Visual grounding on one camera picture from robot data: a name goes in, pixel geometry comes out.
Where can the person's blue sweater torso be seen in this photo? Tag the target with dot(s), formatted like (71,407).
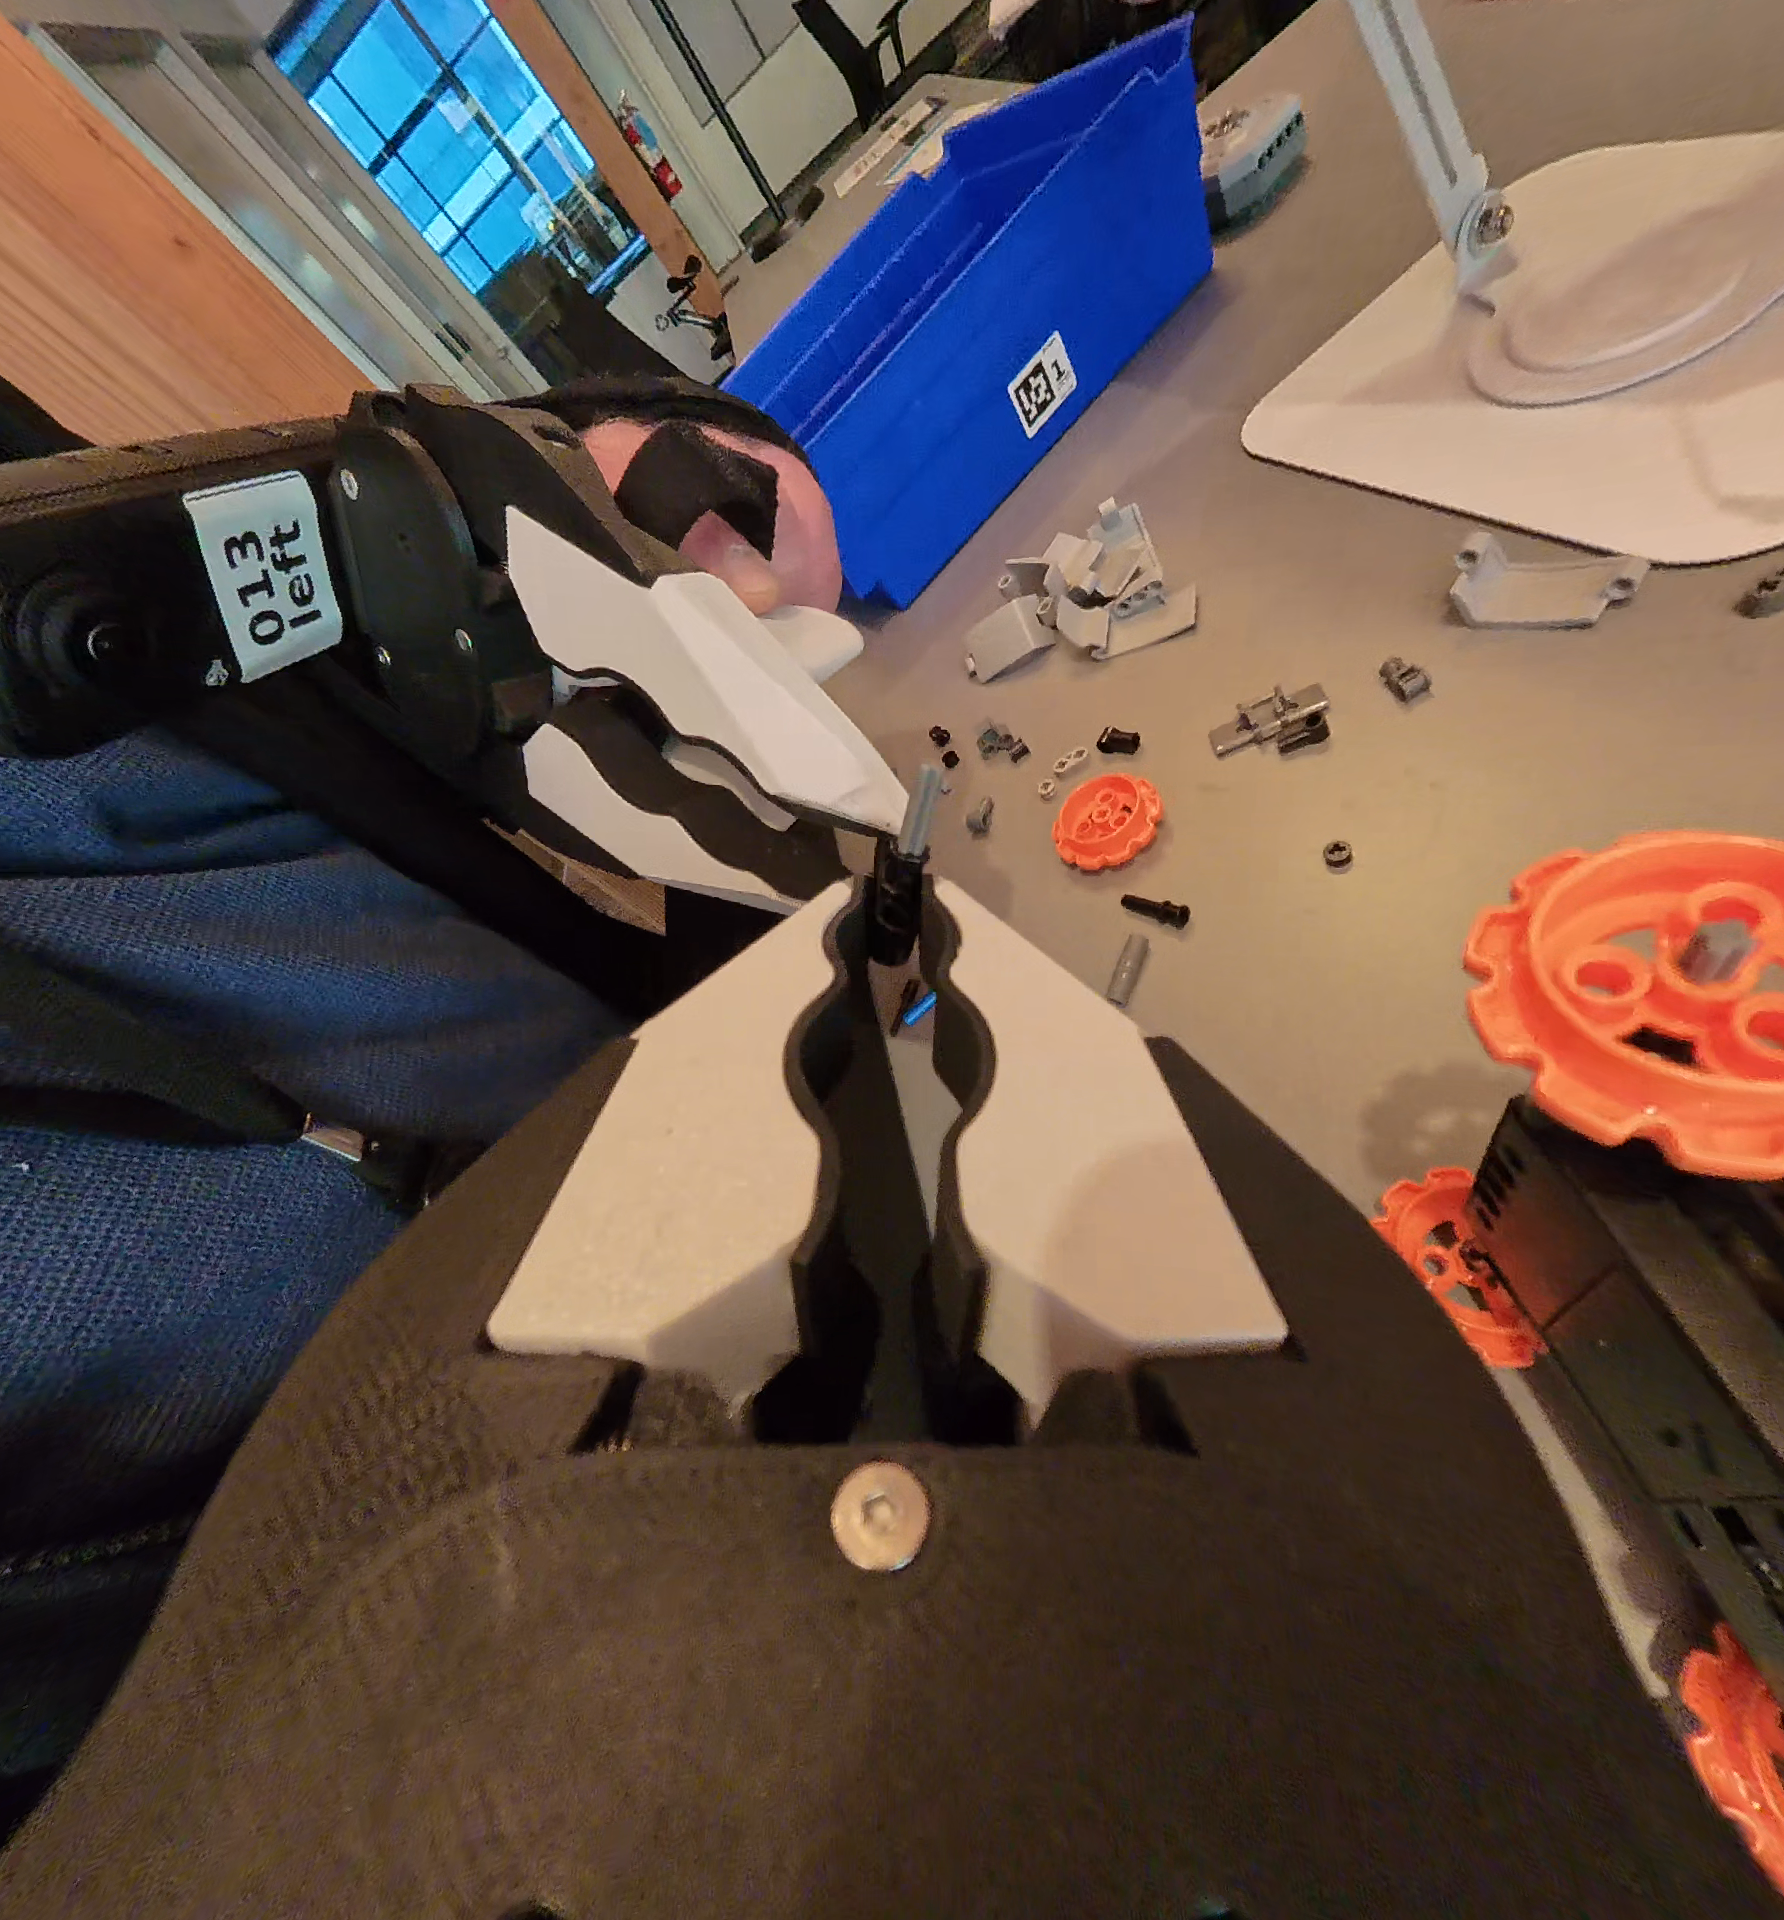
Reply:
(173,1260)

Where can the grey panel piece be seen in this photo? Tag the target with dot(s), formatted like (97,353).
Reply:
(1537,580)

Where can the wooden cabinet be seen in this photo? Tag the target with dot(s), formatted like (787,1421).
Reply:
(83,242)

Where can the white lamp base plate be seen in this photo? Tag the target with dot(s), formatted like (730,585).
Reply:
(1613,450)

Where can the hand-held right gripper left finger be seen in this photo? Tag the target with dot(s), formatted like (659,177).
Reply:
(669,1201)

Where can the person's left hand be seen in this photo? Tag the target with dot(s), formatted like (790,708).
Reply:
(787,542)

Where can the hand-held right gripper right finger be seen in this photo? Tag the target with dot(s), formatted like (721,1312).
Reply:
(1118,1201)

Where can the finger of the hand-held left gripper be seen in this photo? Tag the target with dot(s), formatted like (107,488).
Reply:
(728,677)
(652,816)

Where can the small grey device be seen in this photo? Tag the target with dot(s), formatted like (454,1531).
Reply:
(1252,150)

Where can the grey axle pin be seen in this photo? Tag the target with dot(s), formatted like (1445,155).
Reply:
(919,805)

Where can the small blue pin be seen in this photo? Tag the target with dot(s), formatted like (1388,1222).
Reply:
(913,1012)

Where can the cluster of grey panel pieces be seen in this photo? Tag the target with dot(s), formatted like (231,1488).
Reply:
(1087,586)

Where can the building kit robot model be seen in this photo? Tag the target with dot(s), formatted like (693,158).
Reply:
(1703,1201)

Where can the small orange gear wheel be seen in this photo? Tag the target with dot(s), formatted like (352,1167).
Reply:
(1108,816)

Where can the blue storage bin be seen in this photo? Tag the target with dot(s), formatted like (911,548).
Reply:
(983,300)

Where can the scattered small connector pins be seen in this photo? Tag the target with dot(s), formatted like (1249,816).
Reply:
(1127,967)

